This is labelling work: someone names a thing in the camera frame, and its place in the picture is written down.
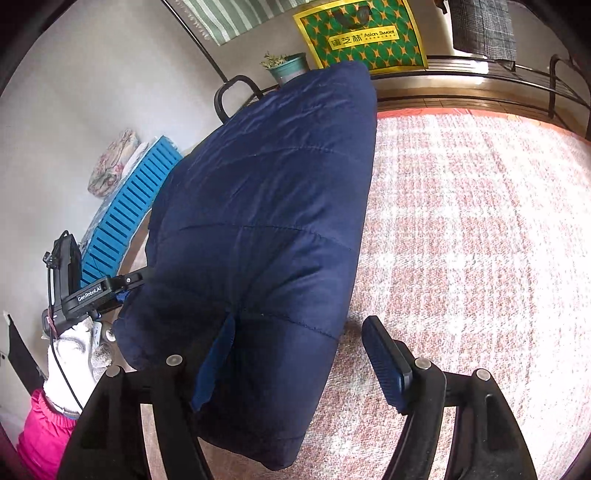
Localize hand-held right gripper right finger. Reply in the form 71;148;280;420
361;315;539;480

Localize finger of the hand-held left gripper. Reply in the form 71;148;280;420
108;266;156;308

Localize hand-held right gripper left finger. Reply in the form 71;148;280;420
58;318;237;480

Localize navy puffer jacket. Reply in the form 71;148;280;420
112;60;378;472

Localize person's left forearm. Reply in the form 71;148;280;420
18;388;83;480

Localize black metal clothes rack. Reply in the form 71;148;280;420
161;0;591;133

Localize person's left hand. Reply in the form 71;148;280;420
46;318;116;412

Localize blue slatted box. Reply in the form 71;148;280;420
80;135;185;288

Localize black panel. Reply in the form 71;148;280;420
0;314;45;394

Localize floral fabric bundle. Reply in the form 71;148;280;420
87;128;140;199

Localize pink checked blanket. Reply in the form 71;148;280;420
139;108;591;480

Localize orange floral bed sheet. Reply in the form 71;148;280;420
376;106;587;139

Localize small potted plant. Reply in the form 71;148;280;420
260;52;310;86

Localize green striped hanging cloth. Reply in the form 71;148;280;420
175;0;320;46

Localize yellow green gift bag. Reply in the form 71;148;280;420
292;0;429;76

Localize grey plaid coat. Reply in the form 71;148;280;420
450;0;517;61

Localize black cable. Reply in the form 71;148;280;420
44;251;86;414

